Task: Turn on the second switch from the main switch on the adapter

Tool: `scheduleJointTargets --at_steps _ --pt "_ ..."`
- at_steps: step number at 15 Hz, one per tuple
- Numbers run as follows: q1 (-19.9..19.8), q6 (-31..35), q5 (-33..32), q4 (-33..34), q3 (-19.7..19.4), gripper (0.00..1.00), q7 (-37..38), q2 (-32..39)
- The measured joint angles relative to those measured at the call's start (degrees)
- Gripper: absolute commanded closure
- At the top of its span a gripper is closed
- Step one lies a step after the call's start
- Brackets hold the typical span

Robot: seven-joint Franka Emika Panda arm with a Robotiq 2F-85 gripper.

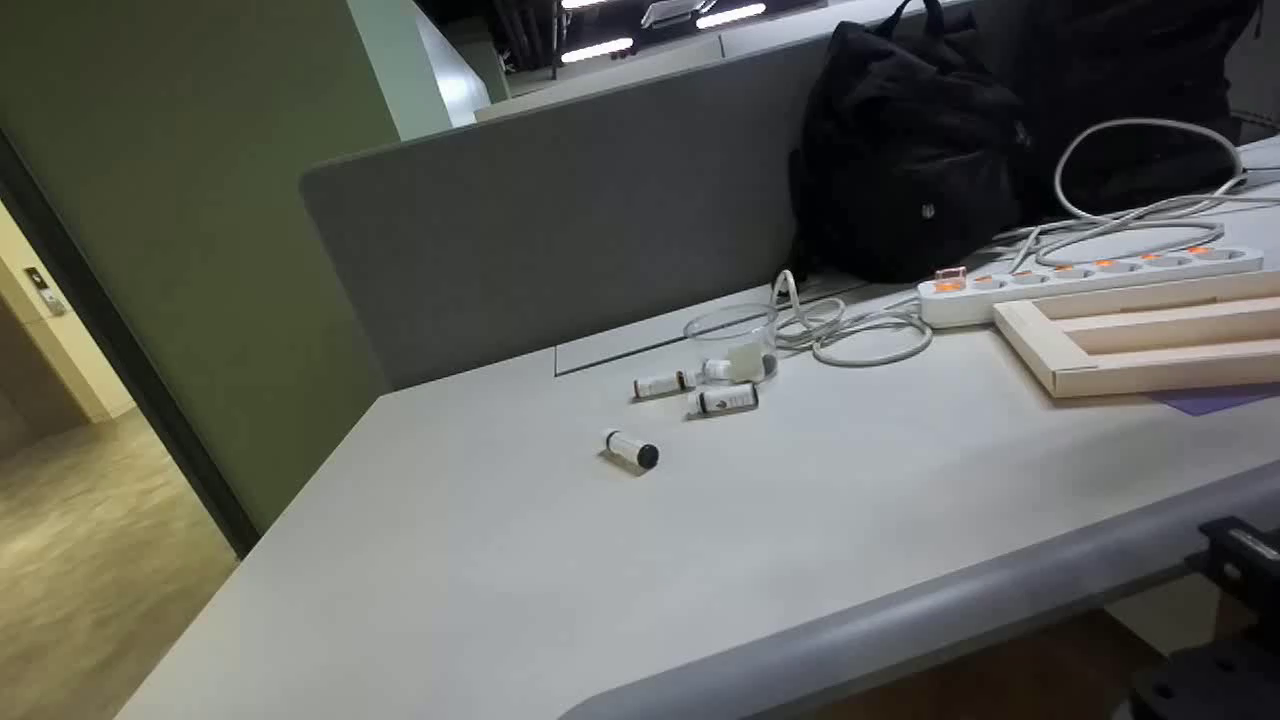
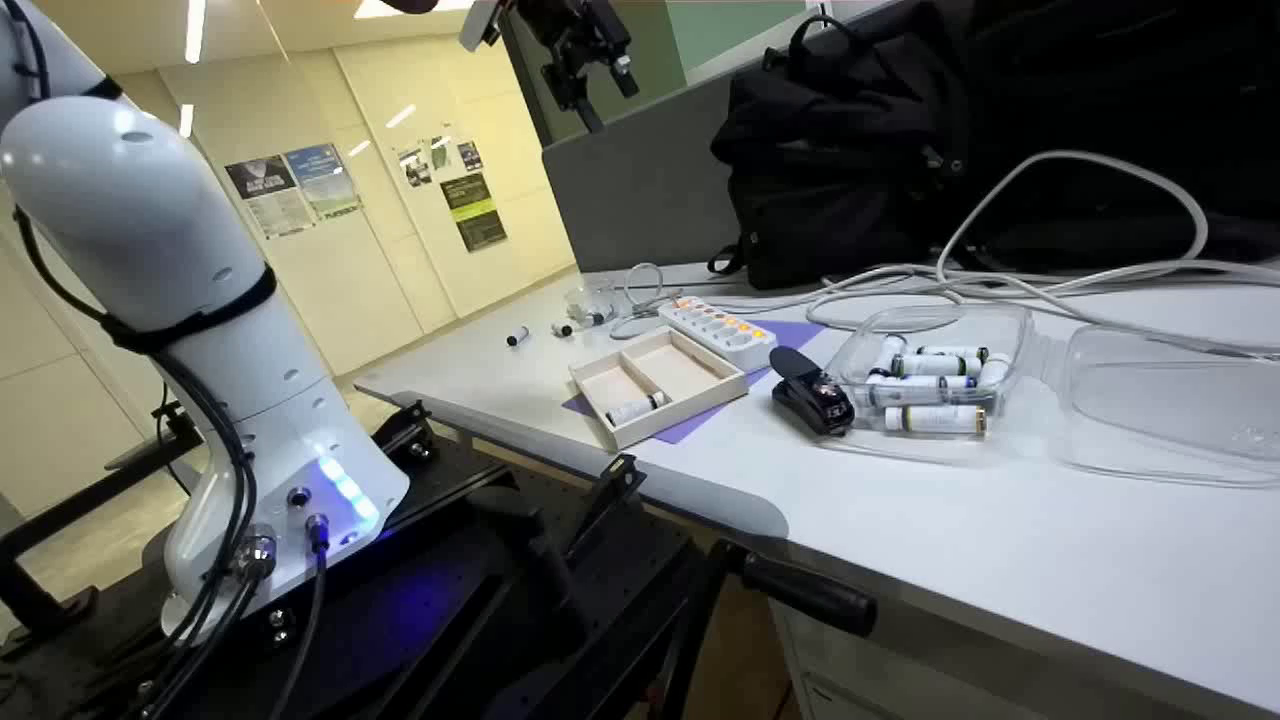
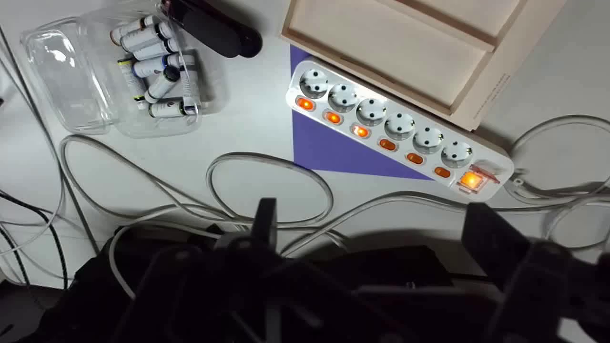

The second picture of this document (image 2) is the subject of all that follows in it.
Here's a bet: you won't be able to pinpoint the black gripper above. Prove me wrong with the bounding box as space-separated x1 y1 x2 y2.
512 0 646 134

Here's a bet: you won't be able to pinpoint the grey partition panel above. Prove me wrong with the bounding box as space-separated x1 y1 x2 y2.
499 0 740 277

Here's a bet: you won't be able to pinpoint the black backpack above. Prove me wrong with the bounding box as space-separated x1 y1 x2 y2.
706 0 1280 295

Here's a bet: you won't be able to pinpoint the white power strip orange switches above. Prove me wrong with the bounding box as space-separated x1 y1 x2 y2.
655 293 782 372

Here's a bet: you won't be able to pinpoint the cardboard tray box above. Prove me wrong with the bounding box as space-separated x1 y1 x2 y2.
570 322 754 456

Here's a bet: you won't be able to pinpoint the purple paper sheet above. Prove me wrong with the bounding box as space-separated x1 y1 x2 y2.
556 310 827 446

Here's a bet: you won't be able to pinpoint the black stapler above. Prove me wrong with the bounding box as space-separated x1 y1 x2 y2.
764 342 860 445

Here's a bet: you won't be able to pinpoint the ceiling light strip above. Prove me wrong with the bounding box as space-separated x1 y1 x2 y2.
180 0 213 69

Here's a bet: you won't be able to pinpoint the white marker tube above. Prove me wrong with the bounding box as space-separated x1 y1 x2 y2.
945 372 1004 406
864 372 954 411
889 342 994 381
882 405 994 445

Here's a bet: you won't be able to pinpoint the black robot mounting stand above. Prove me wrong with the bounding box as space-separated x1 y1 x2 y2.
0 397 754 720

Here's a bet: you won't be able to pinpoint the large clear plastic container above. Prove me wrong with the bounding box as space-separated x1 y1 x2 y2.
1009 310 1280 486

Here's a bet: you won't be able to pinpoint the dark green wall poster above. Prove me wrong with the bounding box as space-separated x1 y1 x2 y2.
437 168 512 255

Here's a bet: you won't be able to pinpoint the small photo wall poster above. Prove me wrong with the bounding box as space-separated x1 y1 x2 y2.
398 142 440 191

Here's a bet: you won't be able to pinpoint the blue wall poster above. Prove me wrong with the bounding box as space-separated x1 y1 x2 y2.
283 141 363 224

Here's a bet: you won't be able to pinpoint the grey thin cable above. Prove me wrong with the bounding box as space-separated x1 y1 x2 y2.
799 266 969 339

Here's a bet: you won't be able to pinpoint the white thick power cable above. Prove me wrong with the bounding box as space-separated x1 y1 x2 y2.
852 142 1280 365

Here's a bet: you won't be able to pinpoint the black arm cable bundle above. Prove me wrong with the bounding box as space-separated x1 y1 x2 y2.
7 195 337 720

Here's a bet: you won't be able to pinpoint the black clamp handle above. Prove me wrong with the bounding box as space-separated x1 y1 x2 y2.
725 538 883 640

